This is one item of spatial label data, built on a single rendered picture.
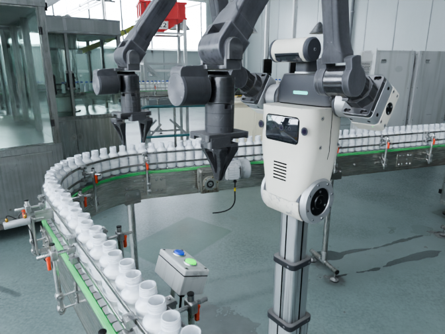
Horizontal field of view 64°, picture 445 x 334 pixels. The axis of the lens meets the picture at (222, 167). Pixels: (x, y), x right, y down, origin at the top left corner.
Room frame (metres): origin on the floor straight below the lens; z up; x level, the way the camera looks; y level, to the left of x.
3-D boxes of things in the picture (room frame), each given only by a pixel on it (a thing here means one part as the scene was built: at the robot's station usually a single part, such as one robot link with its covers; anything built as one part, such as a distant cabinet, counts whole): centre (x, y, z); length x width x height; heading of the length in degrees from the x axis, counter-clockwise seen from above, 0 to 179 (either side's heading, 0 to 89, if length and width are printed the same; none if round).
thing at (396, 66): (6.31, -2.78, 0.96); 0.82 x 0.50 x 1.91; 109
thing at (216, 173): (0.69, 0.00, 1.44); 0.07 x 0.07 x 0.09; 36
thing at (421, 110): (6.60, -3.63, 0.96); 0.82 x 0.50 x 1.91; 109
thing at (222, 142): (0.68, 0.02, 1.44); 0.07 x 0.07 x 0.09; 36
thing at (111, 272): (0.80, 0.27, 1.08); 0.06 x 0.06 x 0.17
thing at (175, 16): (7.48, 1.21, 1.40); 0.92 x 0.72 x 2.80; 109
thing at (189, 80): (0.66, 0.03, 1.61); 0.12 x 0.09 x 0.12; 128
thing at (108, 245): (0.85, 0.30, 1.08); 0.06 x 0.06 x 0.17
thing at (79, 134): (5.93, 2.69, 1.15); 1.63 x 1.62 x 2.30; 37
